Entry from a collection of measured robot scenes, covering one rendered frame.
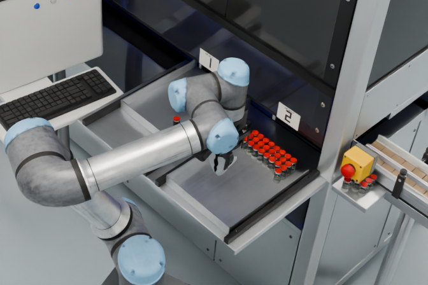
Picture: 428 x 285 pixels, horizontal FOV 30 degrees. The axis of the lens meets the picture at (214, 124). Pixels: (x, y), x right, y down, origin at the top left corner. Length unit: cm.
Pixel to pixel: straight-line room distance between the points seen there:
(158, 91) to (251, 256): 72
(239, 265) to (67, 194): 144
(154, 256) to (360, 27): 78
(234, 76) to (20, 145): 51
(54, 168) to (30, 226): 171
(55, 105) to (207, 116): 101
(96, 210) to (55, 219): 145
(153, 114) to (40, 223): 103
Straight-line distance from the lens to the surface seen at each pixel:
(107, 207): 201
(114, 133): 251
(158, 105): 261
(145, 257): 202
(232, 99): 190
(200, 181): 237
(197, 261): 329
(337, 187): 243
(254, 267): 299
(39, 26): 270
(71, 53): 283
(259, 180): 240
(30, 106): 270
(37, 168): 173
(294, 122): 240
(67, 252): 332
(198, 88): 184
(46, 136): 180
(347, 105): 223
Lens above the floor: 262
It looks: 43 degrees down
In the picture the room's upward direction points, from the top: 6 degrees clockwise
